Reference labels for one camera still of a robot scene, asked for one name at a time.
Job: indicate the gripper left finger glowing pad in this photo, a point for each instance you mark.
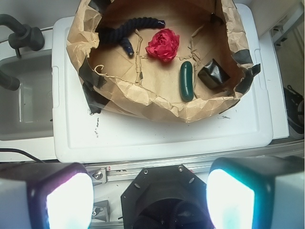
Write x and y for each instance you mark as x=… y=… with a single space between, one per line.
x=45 y=196

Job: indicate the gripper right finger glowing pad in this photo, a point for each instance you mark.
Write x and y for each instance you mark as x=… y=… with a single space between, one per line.
x=258 y=192

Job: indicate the black box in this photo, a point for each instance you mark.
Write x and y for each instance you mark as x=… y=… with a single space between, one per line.
x=213 y=75

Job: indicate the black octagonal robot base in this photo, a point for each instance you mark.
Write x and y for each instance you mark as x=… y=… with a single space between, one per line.
x=169 y=200

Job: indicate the white plastic lid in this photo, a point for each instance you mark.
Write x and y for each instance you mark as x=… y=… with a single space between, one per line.
x=80 y=136

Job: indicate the grey sink basin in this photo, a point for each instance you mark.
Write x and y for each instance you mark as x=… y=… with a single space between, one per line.
x=27 y=112

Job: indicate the dark green oblong toy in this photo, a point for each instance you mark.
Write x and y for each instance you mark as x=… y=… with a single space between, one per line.
x=186 y=81

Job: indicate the brown paper bag tray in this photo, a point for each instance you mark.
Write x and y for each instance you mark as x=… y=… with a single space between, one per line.
x=147 y=87

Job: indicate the black faucet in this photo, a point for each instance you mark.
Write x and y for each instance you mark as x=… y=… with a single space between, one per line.
x=23 y=36

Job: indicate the red crumpled paper ball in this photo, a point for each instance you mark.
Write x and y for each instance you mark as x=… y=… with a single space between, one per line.
x=164 y=45

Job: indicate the metal corner bracket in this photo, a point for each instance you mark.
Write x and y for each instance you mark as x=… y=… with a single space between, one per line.
x=101 y=211

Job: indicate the aluminium extrusion rail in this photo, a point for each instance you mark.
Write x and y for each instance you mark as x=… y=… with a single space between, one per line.
x=109 y=172

